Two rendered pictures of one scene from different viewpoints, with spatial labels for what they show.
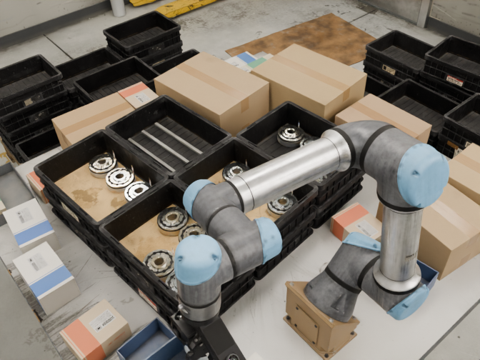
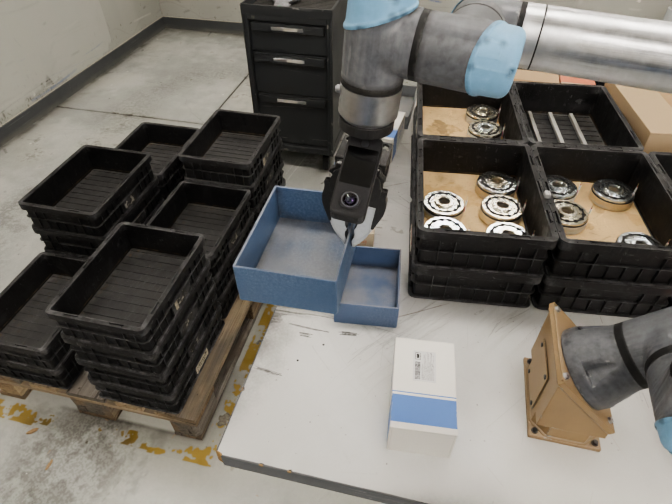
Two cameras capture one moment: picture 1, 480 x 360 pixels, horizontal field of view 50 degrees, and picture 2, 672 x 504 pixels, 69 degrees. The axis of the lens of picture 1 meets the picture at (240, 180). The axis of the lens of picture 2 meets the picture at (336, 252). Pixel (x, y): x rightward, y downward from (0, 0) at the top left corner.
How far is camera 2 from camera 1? 0.61 m
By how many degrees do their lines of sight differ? 36
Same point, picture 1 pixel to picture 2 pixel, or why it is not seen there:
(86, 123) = not seen: hidden behind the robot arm
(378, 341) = (623, 485)
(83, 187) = (448, 122)
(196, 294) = (349, 55)
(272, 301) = (530, 336)
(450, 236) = not seen: outside the picture
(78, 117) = not seen: hidden behind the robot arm
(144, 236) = (456, 182)
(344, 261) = (651, 323)
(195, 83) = (652, 97)
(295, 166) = (647, 30)
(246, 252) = (447, 36)
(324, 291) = (590, 340)
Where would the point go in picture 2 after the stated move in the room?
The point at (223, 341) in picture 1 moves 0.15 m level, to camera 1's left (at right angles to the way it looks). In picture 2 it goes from (359, 175) to (289, 128)
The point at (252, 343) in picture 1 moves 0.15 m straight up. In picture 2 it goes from (466, 349) to (480, 305)
